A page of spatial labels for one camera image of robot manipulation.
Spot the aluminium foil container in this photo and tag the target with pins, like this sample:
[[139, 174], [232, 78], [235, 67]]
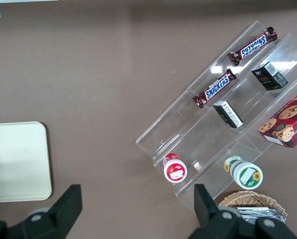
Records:
[[258, 212]]

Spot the clear acrylic tiered stand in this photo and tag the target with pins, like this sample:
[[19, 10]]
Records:
[[188, 139]]

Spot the red lidded cup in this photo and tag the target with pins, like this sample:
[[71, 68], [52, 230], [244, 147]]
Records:
[[174, 169]]

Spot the red plaid cookie box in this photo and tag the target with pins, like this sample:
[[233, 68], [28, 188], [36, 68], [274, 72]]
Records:
[[288, 122]]

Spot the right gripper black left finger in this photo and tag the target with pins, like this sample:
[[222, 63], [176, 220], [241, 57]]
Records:
[[51, 221]]

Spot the small black box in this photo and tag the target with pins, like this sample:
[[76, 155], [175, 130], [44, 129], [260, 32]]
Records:
[[228, 114], [269, 77]]

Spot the cream plastic tray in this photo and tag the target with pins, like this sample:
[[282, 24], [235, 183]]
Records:
[[16, 161]]

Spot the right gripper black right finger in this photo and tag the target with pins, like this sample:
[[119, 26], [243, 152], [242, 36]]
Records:
[[220, 224]]

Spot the green lidded cup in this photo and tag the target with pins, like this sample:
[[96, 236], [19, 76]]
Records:
[[243, 173]]

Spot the Snickers chocolate bar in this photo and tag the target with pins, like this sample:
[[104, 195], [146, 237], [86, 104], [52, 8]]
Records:
[[253, 46], [214, 88]]

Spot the light wicker basket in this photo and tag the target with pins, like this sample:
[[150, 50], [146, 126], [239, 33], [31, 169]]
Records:
[[245, 198]]

